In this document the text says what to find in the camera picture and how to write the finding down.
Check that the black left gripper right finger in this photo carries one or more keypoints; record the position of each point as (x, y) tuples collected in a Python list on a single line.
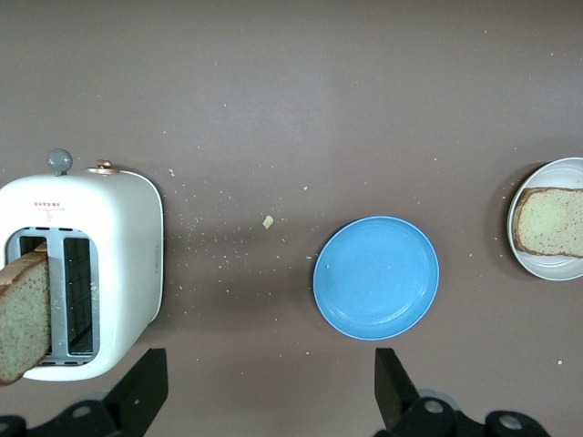
[(391, 387)]

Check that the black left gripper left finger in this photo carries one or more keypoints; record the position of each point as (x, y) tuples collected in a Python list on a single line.
[(136, 387)]

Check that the brown bread slice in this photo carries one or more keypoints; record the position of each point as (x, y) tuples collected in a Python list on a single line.
[(551, 221), (23, 318)]

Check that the blue plate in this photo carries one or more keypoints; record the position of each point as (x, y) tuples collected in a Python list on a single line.
[(375, 277)]

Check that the beige plate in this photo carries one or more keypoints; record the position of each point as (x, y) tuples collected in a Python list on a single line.
[(546, 270)]

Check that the white two-slot toaster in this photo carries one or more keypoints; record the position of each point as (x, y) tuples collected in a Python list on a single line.
[(123, 227)]

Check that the large bread crumb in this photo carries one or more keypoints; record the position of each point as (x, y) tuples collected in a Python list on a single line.
[(268, 221)]

